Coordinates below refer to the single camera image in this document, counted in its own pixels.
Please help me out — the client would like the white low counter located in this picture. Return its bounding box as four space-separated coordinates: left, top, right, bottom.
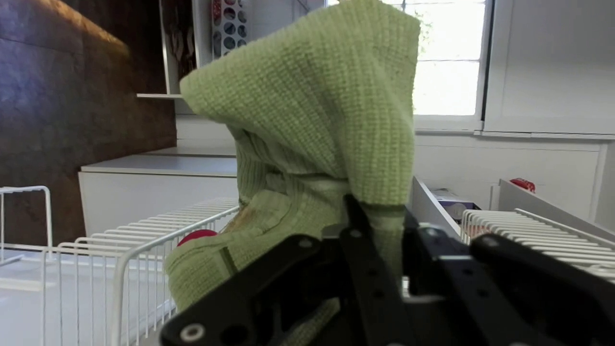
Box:
78 151 241 237

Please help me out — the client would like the white wire door rack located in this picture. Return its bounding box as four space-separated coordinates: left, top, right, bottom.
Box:
0 183 615 346

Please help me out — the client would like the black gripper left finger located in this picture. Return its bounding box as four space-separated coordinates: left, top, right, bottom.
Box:
160 195 404 346

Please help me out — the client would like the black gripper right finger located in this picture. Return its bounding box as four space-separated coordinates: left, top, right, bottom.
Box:
403 210 615 346

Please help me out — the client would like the green towel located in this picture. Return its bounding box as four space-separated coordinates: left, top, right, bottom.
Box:
162 0 424 316

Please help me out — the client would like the hanging organizer with round holes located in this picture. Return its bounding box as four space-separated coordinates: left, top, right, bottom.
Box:
210 0 251 60

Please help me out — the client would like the bright window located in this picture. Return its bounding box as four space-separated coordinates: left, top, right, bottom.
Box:
403 0 497 133

